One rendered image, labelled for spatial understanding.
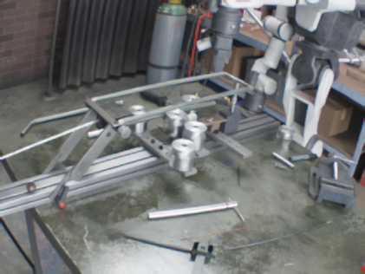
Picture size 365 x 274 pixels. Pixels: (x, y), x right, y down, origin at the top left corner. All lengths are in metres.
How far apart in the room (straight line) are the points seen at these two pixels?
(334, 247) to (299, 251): 0.09
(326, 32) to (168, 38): 1.53
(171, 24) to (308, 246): 2.17
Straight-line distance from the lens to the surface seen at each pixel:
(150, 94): 1.33
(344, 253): 0.91
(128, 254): 0.79
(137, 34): 3.75
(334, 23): 1.55
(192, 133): 1.02
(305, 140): 1.76
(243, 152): 1.06
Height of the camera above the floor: 1.43
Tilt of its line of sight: 29 degrees down
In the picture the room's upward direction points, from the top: 10 degrees clockwise
